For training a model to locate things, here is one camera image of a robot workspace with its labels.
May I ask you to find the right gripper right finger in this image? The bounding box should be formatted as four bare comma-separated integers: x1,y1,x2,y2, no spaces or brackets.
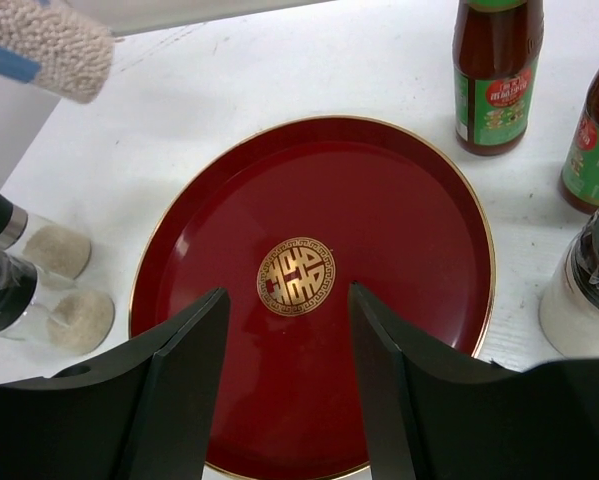
349,283,599,479

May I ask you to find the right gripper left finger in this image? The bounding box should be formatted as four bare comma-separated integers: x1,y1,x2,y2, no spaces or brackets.
0,288,230,479

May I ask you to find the black-cap glass jar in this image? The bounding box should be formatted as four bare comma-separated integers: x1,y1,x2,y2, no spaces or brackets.
0,252,115,356

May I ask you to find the black grinder-top shaker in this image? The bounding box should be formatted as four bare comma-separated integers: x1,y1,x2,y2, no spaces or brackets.
0,193,92,279
539,209,599,358

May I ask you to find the silver-lid spice jar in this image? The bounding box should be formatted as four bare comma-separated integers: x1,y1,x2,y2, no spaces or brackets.
0,1,115,104

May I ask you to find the red round lacquer tray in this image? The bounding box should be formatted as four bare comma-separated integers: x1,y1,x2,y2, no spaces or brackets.
129,116,496,479

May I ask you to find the sauce bottle yellow cap front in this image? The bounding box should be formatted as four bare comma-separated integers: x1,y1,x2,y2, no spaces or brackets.
558,69,599,214

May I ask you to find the sauce bottle yellow cap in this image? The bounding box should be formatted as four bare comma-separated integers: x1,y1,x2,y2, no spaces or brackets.
558,69,599,214
452,0,544,156

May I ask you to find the sauce bottle yellow cap rear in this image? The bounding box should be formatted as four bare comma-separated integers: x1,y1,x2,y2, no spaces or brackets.
452,0,544,156

